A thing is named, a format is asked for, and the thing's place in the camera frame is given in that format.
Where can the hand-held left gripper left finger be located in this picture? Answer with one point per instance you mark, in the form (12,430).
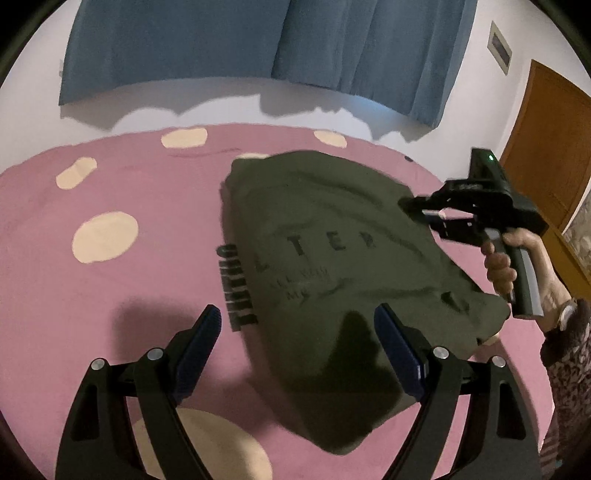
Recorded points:
(198,353)

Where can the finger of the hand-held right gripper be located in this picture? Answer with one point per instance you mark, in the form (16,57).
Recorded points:
(434,202)
(455,227)

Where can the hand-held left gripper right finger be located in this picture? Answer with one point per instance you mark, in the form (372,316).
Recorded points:
(397,353)

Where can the olive green T-shirt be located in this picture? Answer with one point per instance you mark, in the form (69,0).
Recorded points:
(323,286)

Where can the person's right forearm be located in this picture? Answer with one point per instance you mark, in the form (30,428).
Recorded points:
(572,378)

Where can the person's right hand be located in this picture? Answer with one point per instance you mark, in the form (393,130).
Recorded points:
(501,272)

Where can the patterned grey panel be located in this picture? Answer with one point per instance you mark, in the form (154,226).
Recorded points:
(579,230)

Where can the wooden door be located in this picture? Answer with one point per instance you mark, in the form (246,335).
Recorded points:
(545,138)

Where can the pink bedsheet with cream dots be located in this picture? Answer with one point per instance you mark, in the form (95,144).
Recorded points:
(138,295)

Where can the wristwatch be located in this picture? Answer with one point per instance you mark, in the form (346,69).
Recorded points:
(567,316)

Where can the blue curtain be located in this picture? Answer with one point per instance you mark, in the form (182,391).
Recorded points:
(184,46)

